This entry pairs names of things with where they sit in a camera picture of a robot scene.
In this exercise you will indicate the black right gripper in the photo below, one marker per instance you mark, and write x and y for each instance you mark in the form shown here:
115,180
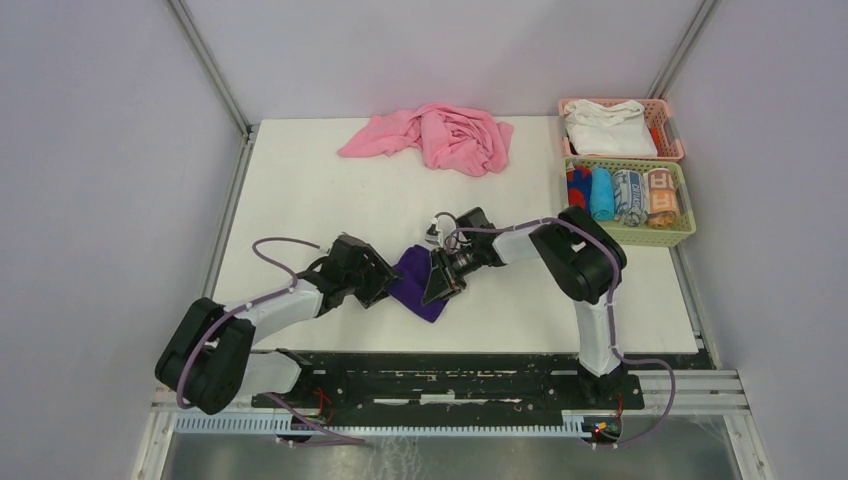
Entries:
442,283

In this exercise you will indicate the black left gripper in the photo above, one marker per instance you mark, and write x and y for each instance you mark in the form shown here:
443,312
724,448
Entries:
380,275

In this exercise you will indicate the purple cloth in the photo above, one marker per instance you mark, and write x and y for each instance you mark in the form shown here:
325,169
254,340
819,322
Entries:
414,268

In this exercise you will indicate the red blue patterned towel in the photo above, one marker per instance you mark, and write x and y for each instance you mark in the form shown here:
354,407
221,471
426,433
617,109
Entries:
579,187

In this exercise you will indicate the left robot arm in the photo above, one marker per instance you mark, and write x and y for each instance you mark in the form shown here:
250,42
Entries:
209,361

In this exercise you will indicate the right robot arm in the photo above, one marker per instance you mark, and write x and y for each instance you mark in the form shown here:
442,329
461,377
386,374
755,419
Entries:
585,262

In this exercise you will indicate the crumpled pink cloth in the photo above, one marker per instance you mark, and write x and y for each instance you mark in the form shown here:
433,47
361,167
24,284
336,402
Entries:
462,139

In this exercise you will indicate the rolled light blue towel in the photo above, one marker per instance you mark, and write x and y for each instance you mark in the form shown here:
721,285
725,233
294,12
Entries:
602,203

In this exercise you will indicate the green plastic basket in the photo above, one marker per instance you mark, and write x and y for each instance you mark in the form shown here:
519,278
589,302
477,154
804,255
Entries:
683,227

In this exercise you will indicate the white folded cloth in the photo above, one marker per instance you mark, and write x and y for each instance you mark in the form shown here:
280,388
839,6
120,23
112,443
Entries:
617,130

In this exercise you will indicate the orange item in pink basket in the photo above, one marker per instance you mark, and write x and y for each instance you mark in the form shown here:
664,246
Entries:
656,138

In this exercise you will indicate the pink plastic basket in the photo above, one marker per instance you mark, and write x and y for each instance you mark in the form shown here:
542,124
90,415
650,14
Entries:
658,114

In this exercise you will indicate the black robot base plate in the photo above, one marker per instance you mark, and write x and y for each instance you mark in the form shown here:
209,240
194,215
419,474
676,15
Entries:
453,389

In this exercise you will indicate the white slotted cable duct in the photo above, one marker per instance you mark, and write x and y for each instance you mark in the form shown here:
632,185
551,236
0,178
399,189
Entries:
284,425

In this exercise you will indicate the aluminium frame rails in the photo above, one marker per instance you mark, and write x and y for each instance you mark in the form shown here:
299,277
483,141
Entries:
707,432

